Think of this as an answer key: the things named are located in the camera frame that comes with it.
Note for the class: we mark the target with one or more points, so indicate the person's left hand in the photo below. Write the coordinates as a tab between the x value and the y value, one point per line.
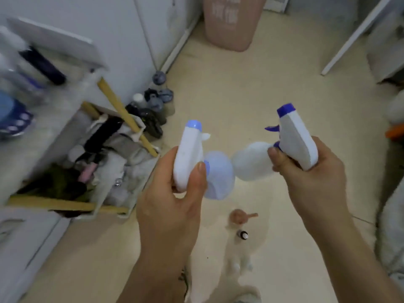
164	217

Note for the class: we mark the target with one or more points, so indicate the person's right hand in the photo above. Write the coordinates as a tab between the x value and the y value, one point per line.
318	192

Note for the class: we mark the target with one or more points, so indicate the person's left thumb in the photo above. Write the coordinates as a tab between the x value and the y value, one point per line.
198	182

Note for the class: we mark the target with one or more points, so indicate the person's right thumb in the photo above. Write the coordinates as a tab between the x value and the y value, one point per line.
282	159

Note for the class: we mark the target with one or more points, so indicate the white spray bottle purple nozzle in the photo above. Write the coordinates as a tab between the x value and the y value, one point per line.
296	138

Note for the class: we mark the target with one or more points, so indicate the white spray bottle light-blue nozzle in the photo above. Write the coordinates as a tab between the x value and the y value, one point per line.
186	151

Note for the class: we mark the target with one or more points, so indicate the person's left forearm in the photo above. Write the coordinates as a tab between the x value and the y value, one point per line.
154	280

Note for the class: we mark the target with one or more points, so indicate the person's right forearm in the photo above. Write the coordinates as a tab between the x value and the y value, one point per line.
353	265

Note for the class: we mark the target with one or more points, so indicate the small bottle black cap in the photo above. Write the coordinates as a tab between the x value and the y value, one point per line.
243	235

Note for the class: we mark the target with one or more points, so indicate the pile of clothes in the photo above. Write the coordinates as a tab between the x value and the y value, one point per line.
126	167

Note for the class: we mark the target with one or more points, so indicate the grey cap bottle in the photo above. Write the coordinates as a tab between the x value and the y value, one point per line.
154	102

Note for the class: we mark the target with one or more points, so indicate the white cap bottle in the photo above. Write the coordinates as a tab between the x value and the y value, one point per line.
138	98

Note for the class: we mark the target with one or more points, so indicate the black garment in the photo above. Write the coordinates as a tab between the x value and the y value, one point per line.
102	134

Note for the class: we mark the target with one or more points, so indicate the pink small item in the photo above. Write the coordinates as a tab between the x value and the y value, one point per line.
87	172

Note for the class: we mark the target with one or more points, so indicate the grey-blue round cap bottle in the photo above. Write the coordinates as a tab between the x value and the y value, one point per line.
159	78

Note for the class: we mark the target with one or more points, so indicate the orange object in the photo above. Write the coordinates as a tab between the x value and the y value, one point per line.
396	132

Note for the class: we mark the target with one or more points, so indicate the white plush object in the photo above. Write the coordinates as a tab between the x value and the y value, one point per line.
397	107

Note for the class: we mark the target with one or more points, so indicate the white fluffy blanket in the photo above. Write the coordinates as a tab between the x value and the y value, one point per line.
393	230

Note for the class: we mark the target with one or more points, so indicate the pink plastic bin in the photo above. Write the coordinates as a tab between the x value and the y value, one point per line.
232	22

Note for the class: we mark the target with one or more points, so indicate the white furniture leg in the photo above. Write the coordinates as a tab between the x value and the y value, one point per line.
356	31

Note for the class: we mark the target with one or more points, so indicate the white cabinet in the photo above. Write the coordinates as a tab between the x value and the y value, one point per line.
22	249

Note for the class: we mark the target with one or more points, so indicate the dark purple bottle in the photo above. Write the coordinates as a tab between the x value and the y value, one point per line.
42	66

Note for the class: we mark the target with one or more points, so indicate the blue container white dots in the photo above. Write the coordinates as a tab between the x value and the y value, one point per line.
12	118

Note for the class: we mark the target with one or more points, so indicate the white flat board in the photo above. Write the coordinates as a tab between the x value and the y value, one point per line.
53	40

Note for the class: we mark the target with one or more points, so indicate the clear plastic bottle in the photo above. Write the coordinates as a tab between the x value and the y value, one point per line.
12	59

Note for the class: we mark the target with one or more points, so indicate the bamboo frame laundry basket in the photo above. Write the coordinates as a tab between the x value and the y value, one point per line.
123	113

